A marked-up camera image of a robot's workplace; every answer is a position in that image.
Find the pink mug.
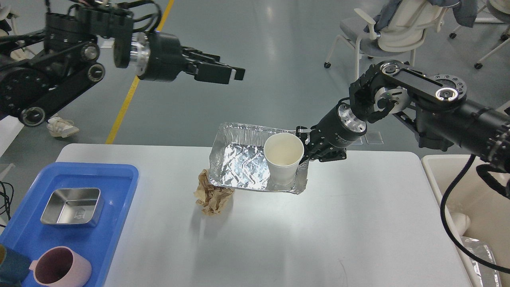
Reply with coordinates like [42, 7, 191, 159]
[29, 246, 92, 287]

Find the white paper cup in bin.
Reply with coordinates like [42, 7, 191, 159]
[451, 212, 471, 237]

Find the stainless steel rectangular dish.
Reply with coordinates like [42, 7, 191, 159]
[40, 187, 104, 228]

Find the white paper cup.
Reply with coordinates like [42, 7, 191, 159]
[263, 133, 304, 185]
[451, 212, 471, 237]

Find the white office chair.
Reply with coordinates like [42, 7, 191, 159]
[324, 0, 449, 79]

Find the person in beige trousers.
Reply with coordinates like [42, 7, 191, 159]
[46, 115, 80, 138]

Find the grey jacket on chair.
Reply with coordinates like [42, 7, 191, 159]
[365, 0, 478, 33]

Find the foil tray in bin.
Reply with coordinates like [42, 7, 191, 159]
[461, 236, 502, 287]

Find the teal object at corner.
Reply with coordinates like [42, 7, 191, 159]
[0, 244, 31, 287]

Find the beige plastic bin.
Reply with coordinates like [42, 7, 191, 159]
[422, 155, 510, 268]

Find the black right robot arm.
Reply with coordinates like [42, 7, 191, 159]
[295, 60, 509, 273]

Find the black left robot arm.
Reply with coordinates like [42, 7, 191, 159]
[0, 0, 245, 127]

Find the aluminium foil tray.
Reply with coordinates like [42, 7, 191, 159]
[208, 122, 308, 195]

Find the brown paper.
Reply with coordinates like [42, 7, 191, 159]
[193, 169, 235, 216]

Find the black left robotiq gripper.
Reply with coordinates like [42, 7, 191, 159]
[130, 31, 245, 84]

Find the white side table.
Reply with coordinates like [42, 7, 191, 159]
[0, 116, 24, 156]

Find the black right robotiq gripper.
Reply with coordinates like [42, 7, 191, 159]
[296, 103, 367, 164]

